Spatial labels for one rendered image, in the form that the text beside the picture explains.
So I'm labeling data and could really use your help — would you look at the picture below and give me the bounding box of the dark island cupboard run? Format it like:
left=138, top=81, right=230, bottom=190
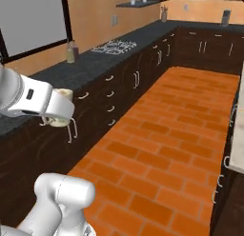
left=209, top=87, right=244, bottom=236

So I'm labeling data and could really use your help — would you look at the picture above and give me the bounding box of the grey knife block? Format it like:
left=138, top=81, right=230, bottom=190
left=221, top=10, right=232, bottom=28

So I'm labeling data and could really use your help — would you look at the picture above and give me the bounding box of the black framed window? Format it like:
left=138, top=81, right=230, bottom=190
left=0, top=0, right=73, bottom=65

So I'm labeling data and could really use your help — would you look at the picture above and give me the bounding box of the dark wall shelf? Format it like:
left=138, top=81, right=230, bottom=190
left=115, top=0, right=162, bottom=9

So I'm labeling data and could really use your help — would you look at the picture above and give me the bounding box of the dark wood drawer front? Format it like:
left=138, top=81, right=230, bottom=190
left=71, top=82, right=103, bottom=108
left=99, top=82, right=125, bottom=105
left=100, top=109, right=126, bottom=138
left=99, top=66, right=125, bottom=90
left=100, top=96, right=125, bottom=120

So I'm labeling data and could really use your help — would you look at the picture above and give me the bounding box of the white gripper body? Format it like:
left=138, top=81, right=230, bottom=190
left=42, top=88, right=76, bottom=121

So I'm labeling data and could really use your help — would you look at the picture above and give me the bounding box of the dark wood cupboard door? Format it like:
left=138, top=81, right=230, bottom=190
left=122, top=60, right=138, bottom=120
left=136, top=53, right=151, bottom=105
left=18, top=117, right=74, bottom=209
left=71, top=100, right=103, bottom=171

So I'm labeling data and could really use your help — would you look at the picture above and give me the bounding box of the beige cup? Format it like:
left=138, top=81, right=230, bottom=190
left=51, top=88, right=74, bottom=128

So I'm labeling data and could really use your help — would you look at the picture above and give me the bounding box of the dark wood cupboard run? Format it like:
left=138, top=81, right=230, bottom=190
left=175, top=25, right=244, bottom=76
left=146, top=28, right=177, bottom=95

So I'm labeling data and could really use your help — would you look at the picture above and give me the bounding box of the black hob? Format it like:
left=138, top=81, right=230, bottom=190
left=91, top=38, right=138, bottom=56

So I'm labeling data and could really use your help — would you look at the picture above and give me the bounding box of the grey utensil pot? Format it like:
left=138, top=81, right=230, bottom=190
left=160, top=5, right=169, bottom=24

